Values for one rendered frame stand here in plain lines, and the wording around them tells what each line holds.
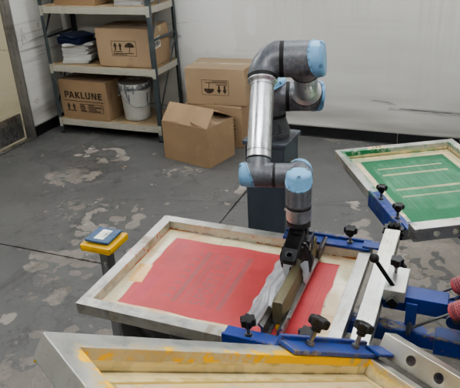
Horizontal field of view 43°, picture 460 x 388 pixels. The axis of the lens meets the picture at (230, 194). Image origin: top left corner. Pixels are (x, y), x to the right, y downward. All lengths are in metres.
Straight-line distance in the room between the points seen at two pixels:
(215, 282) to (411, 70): 3.83
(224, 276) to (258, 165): 0.41
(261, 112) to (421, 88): 3.74
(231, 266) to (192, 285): 0.16
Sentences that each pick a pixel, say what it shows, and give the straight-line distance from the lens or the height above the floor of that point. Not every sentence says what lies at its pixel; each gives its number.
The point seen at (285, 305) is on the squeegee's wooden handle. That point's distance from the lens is 1.66.
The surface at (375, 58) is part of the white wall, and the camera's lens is 5.44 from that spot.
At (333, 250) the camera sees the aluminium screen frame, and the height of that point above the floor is 0.98.
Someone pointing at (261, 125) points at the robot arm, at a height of 1.44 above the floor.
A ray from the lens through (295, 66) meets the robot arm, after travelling 1.88.
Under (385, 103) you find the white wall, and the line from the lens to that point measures 5.53.
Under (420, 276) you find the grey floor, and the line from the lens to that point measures 3.72.
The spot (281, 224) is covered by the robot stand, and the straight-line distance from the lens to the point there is 2.45.
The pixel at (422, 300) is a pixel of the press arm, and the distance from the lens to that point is 1.72.
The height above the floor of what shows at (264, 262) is 0.96.
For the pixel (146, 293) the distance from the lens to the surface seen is 1.89.
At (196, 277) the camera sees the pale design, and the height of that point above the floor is 0.96.
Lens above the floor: 2.04
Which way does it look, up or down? 26 degrees down
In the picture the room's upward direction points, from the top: 3 degrees counter-clockwise
